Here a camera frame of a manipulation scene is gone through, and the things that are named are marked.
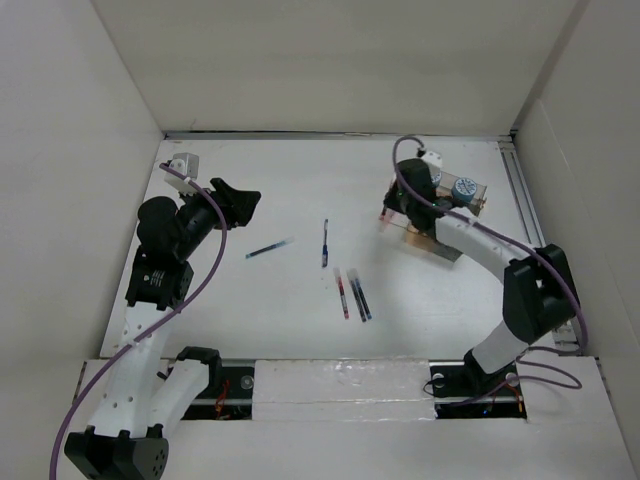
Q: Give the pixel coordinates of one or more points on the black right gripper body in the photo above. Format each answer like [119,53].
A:
[397,202]

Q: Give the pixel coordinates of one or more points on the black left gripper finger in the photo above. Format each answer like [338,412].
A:
[224,190]
[238,212]

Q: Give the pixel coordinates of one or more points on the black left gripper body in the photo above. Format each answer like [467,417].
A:
[200,216]

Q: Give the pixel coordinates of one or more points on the blue ballpoint pen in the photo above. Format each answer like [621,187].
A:
[325,251]

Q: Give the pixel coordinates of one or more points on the dark blue gel pen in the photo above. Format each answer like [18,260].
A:
[364,310]

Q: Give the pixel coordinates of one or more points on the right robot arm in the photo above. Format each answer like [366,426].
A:
[364,261]

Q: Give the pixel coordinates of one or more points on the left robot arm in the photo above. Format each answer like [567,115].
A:
[127,436]

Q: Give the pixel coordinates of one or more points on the teal blue pen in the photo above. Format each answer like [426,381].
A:
[269,248]

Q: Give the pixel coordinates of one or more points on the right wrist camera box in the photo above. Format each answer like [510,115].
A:
[433,159]

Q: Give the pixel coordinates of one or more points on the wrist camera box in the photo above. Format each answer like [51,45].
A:
[433,159]
[186,164]

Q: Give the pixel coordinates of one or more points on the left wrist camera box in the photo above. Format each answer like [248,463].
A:
[186,164]

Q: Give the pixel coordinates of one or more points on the aluminium rail back edge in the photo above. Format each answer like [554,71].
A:
[177,135]

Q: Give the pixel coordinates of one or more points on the aluminium rail right side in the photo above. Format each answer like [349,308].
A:
[565,337]

